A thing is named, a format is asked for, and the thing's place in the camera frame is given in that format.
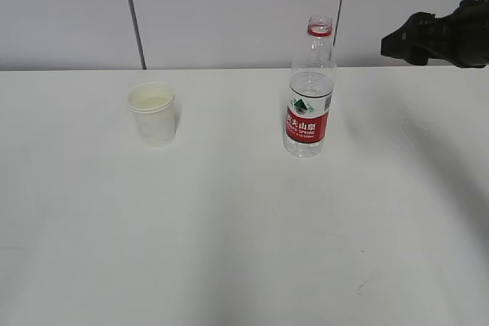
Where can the white paper cup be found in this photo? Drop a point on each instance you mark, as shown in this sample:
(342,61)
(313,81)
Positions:
(152,106)

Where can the clear water bottle red label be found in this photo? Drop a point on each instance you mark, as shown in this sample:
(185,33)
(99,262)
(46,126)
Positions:
(311,85)

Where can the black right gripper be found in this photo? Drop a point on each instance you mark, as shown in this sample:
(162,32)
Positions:
(460,38)

